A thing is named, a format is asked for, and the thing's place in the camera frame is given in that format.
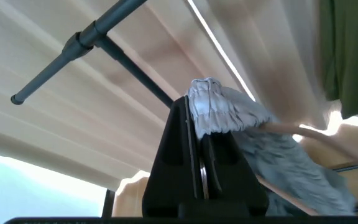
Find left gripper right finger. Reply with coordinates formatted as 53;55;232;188
199;131;270;217

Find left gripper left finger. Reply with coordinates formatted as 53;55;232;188
141;95;204;218

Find pale grey shorts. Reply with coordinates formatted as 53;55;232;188
185;77;357;217

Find pink clothes hanger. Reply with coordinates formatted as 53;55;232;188
255;122;358;217

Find green sleeveless top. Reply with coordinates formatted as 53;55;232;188
317;0;358;149

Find black clothes rack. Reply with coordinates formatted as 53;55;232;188
10;0;358;213

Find beige curtain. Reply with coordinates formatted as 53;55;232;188
0;0;341;191

